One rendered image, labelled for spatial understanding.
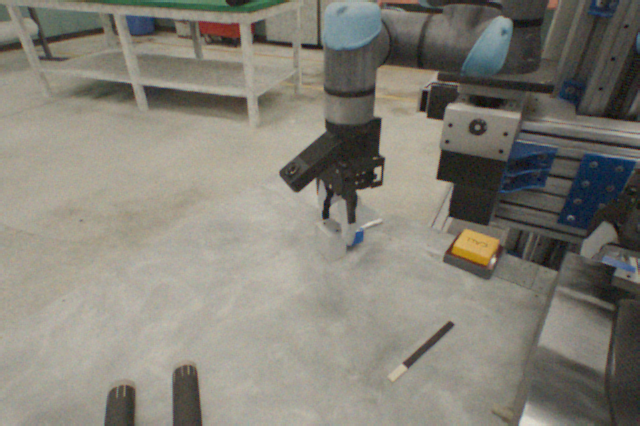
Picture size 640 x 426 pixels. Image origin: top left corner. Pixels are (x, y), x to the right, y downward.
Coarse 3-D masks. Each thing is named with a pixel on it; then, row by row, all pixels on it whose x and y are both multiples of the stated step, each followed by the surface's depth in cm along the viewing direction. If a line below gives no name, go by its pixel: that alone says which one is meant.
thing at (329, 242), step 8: (320, 224) 71; (328, 224) 71; (336, 224) 71; (368, 224) 75; (376, 224) 76; (320, 232) 71; (328, 232) 69; (336, 232) 69; (360, 232) 72; (320, 240) 72; (328, 240) 69; (336, 240) 69; (360, 240) 73; (320, 248) 73; (328, 248) 70; (336, 248) 70; (344, 248) 71; (328, 256) 70; (336, 256) 71
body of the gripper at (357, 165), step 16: (336, 128) 59; (352, 128) 58; (368, 128) 60; (352, 144) 62; (368, 144) 63; (336, 160) 62; (352, 160) 63; (368, 160) 63; (384, 160) 64; (336, 176) 63; (352, 176) 63; (368, 176) 66; (336, 192) 65
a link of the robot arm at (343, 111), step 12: (324, 96) 58; (336, 96) 62; (372, 96) 57; (324, 108) 59; (336, 108) 57; (348, 108) 56; (360, 108) 57; (372, 108) 58; (336, 120) 58; (348, 120) 57; (360, 120) 58
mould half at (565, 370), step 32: (576, 256) 58; (576, 288) 53; (608, 288) 53; (544, 320) 50; (576, 320) 49; (608, 320) 49; (544, 352) 45; (576, 352) 46; (544, 384) 39; (576, 384) 41; (544, 416) 34; (576, 416) 35; (608, 416) 36
